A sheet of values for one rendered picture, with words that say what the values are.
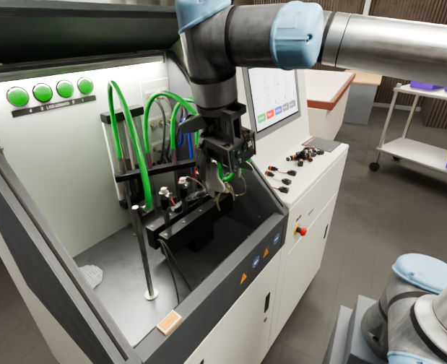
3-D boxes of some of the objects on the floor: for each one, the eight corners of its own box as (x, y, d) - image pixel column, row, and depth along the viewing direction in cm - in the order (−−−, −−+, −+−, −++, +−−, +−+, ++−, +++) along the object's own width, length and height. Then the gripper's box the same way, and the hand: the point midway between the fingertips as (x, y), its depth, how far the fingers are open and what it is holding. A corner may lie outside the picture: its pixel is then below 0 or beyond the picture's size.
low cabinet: (217, 111, 552) (216, 63, 508) (343, 130, 456) (356, 72, 412) (149, 145, 401) (140, 80, 357) (317, 185, 305) (333, 102, 261)
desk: (373, 107, 575) (383, 72, 541) (368, 126, 477) (380, 83, 443) (339, 103, 603) (346, 69, 569) (328, 120, 505) (335, 79, 470)
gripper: (206, 127, 41) (224, 219, 55) (266, 91, 47) (268, 183, 61) (172, 111, 46) (196, 199, 60) (229, 80, 52) (240, 167, 66)
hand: (223, 182), depth 62 cm, fingers open, 7 cm apart
